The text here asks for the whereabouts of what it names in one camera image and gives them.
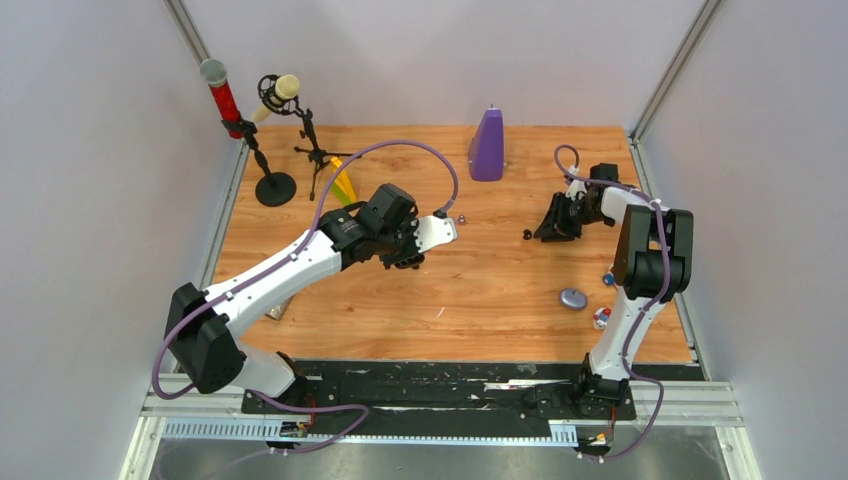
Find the beige condenser microphone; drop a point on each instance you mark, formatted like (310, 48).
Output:
(278, 94)

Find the black round-base mic stand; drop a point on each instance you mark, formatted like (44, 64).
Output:
(274, 188)

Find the small red white toy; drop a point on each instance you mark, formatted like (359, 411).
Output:
(601, 317)

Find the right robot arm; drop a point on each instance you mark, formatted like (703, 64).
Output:
(653, 262)

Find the purple metronome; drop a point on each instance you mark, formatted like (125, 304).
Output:
(486, 154)

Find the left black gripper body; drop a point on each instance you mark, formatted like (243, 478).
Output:
(398, 244)

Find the black earbud charging case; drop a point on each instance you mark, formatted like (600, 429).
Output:
(412, 262)

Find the silver glitter microphone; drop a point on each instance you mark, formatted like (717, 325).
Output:
(277, 312)

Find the aluminium frame rail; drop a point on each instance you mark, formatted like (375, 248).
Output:
(224, 403)

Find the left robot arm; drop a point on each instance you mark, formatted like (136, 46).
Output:
(203, 328)

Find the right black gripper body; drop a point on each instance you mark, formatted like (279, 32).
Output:
(587, 216)

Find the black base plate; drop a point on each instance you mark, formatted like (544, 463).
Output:
(409, 397)

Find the slotted cable duct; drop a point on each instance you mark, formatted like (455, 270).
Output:
(557, 435)

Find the red microphone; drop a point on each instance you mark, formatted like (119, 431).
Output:
(214, 73)

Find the yellow green toy block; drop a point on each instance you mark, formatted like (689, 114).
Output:
(342, 187)

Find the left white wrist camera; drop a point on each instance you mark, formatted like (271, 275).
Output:
(432, 231)

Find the lavender oval charging case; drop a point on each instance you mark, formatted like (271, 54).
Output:
(573, 299)

